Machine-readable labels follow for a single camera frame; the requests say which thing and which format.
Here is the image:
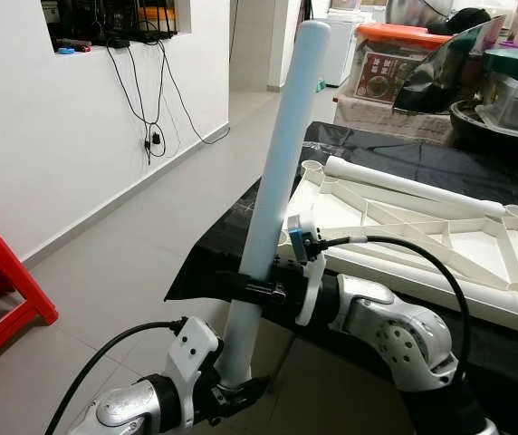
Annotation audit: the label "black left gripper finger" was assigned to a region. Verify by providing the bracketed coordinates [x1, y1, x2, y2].
[239, 374, 274, 407]

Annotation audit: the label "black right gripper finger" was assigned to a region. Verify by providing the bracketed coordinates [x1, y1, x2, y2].
[214, 270, 278, 305]

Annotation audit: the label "white plastic children table top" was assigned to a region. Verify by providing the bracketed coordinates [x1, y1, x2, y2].
[277, 156, 518, 341]

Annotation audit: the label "black table cloth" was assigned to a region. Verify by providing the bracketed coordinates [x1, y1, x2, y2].
[164, 121, 518, 372]

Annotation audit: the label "beige cloth covered bench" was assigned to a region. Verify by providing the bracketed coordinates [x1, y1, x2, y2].
[333, 95, 455, 146]

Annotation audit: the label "orange lid storage box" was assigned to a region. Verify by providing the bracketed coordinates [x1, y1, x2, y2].
[348, 23, 450, 105]

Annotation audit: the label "white cabinet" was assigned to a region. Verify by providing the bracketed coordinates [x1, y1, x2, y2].
[318, 9, 369, 87]

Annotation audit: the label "black glossy bag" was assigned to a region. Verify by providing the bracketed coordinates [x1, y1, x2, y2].
[393, 14, 506, 114]

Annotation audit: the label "black network devices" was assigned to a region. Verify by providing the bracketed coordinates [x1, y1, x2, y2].
[42, 0, 180, 53]

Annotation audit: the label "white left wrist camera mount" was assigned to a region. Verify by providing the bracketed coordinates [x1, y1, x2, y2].
[164, 315, 222, 427]

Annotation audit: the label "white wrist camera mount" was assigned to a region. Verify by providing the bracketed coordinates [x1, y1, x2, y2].
[282, 213, 328, 327]
[164, 315, 222, 427]

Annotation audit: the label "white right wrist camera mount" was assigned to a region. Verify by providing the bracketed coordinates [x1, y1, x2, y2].
[282, 213, 328, 327]

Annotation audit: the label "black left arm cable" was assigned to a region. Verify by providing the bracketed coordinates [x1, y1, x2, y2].
[46, 317, 189, 435]

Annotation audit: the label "black wall cables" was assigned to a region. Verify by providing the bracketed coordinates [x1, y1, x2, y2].
[105, 41, 233, 164]

